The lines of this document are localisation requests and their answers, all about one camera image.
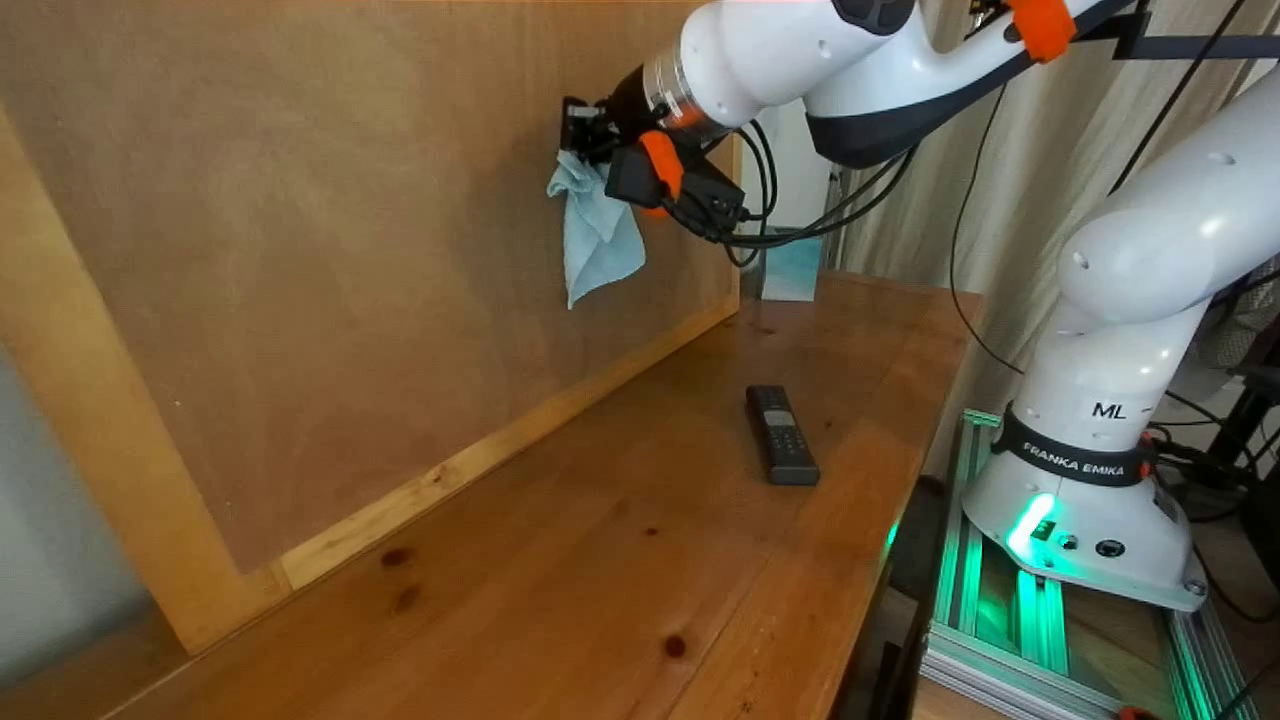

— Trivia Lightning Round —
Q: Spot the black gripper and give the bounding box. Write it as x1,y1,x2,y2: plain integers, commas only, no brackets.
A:
559,69,658,168

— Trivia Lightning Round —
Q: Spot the light blue paper towel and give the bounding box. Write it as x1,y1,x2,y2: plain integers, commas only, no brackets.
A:
549,147,646,307

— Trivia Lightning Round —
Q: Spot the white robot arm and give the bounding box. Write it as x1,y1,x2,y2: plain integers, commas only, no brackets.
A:
559,0,1280,613

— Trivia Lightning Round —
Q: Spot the upright wooden board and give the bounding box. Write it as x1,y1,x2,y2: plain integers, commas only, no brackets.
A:
0,0,734,648

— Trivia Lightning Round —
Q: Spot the light blue tissue box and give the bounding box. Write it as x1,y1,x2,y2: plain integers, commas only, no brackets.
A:
759,240,825,303

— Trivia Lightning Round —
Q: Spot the black remote control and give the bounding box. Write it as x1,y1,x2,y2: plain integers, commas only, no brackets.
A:
748,385,821,483

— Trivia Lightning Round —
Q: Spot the beige curtain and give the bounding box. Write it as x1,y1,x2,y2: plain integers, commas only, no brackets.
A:
834,48,1271,410

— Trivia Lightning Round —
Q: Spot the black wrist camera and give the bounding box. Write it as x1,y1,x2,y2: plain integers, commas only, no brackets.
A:
609,134,744,246

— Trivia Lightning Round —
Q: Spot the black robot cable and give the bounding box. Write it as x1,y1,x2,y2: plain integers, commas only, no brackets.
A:
716,0,1280,379

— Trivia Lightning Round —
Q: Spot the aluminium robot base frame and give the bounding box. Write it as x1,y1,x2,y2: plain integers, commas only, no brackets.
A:
918,411,1264,720

